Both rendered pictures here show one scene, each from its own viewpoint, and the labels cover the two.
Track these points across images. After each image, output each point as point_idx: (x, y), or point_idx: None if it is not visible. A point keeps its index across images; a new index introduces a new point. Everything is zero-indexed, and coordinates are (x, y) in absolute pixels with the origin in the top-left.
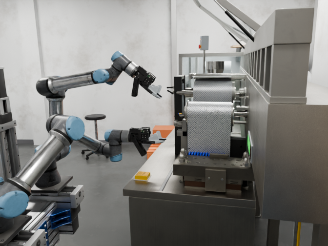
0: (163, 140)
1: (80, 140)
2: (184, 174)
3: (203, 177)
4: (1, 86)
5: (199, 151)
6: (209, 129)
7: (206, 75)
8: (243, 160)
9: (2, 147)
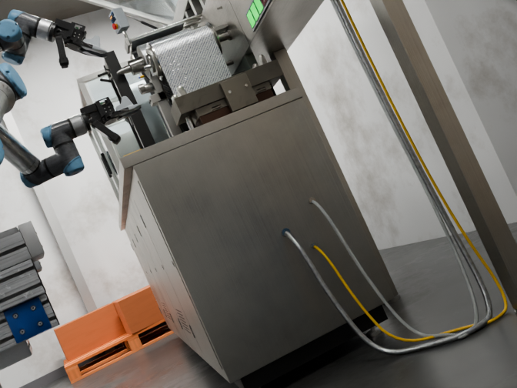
0: (137, 109)
1: (10, 140)
2: (195, 105)
3: (222, 100)
4: None
5: None
6: (195, 63)
7: (149, 32)
8: (258, 59)
9: None
